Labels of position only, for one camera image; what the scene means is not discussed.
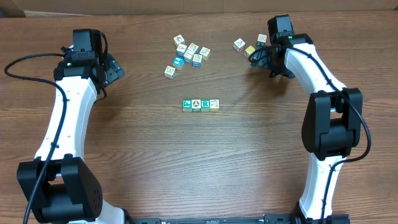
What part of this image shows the wooden block green R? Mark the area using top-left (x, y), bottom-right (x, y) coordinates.
top-left (201, 100), bottom-right (210, 112)

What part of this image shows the wooden block blue side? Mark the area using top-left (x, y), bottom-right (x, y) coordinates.
top-left (176, 43), bottom-right (187, 57)

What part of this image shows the wooden block tan picture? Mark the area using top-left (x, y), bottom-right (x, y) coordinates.
top-left (199, 47), bottom-right (211, 60)

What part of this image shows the wooden block blue letter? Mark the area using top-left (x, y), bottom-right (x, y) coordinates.
top-left (192, 54), bottom-right (203, 67)

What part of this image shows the wooden block green four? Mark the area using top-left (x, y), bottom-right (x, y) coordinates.
top-left (256, 34), bottom-right (267, 47)

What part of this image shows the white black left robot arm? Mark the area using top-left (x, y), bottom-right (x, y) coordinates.
top-left (17, 29), bottom-right (130, 223)

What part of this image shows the brown cardboard backdrop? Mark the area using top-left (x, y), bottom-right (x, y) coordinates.
top-left (1, 0), bottom-right (397, 17)

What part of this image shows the wooden block soccer ball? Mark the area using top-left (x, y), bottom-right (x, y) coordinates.
top-left (192, 100), bottom-right (201, 112)

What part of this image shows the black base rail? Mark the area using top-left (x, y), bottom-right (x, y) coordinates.
top-left (124, 213), bottom-right (351, 224)

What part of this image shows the wooden block red picture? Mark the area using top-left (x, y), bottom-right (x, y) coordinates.
top-left (174, 34), bottom-right (185, 47)

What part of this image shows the wooden block green letter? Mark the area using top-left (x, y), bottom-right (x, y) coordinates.
top-left (182, 100), bottom-right (192, 112)

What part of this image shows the wooden block red side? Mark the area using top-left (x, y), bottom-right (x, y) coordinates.
top-left (233, 38), bottom-right (246, 52)

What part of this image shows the yellow top wooden block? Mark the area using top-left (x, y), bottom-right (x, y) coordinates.
top-left (244, 45), bottom-right (256, 58)

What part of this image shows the wooden block yellow side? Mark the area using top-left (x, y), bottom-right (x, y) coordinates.
top-left (210, 100), bottom-right (220, 112)

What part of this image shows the wooden block tan drawing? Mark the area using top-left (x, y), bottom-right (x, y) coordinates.
top-left (164, 66), bottom-right (177, 79)

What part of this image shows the wooden block blue edge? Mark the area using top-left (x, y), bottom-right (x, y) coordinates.
top-left (187, 43), bottom-right (200, 54)

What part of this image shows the blue top wooden block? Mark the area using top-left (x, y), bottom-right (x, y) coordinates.
top-left (172, 57), bottom-right (185, 70)

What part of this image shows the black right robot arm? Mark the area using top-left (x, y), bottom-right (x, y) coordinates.
top-left (248, 15), bottom-right (369, 223)

